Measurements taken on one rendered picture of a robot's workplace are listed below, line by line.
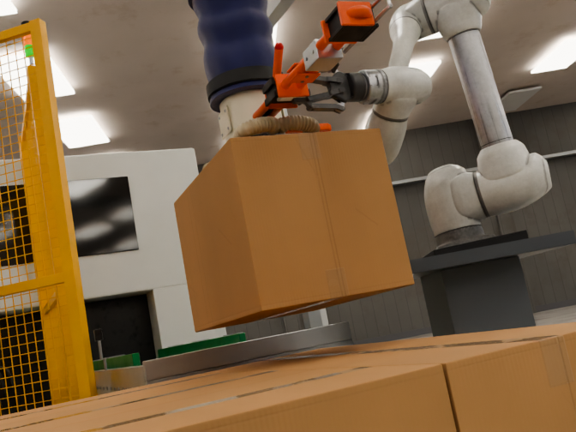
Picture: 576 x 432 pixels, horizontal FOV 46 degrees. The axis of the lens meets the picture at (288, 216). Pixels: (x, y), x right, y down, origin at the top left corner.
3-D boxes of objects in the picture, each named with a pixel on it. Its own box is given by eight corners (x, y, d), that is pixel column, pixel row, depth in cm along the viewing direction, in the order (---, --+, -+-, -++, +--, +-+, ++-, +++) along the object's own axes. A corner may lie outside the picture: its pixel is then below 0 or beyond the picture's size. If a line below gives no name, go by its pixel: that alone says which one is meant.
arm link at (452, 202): (439, 240, 231) (423, 179, 235) (492, 225, 224) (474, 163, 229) (428, 237, 216) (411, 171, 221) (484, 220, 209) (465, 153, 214)
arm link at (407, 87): (394, 76, 172) (381, 123, 179) (443, 75, 178) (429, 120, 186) (373, 59, 180) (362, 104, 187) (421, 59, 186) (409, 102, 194)
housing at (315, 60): (304, 71, 151) (300, 53, 152) (331, 71, 154) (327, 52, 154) (317, 57, 145) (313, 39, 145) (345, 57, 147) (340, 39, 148)
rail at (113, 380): (69, 406, 406) (65, 375, 409) (79, 405, 408) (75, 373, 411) (151, 431, 200) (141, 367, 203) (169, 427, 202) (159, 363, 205)
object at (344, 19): (324, 44, 139) (320, 21, 140) (356, 44, 142) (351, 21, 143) (342, 24, 132) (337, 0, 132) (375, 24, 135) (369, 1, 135)
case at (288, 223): (195, 333, 202) (173, 202, 208) (315, 310, 217) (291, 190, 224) (261, 311, 147) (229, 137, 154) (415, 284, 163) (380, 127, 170)
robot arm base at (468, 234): (481, 248, 232) (477, 232, 233) (496, 237, 210) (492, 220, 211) (429, 260, 232) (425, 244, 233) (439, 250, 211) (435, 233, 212)
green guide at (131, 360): (72, 380, 410) (70, 365, 411) (90, 376, 414) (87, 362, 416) (116, 379, 267) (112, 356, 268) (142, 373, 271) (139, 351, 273)
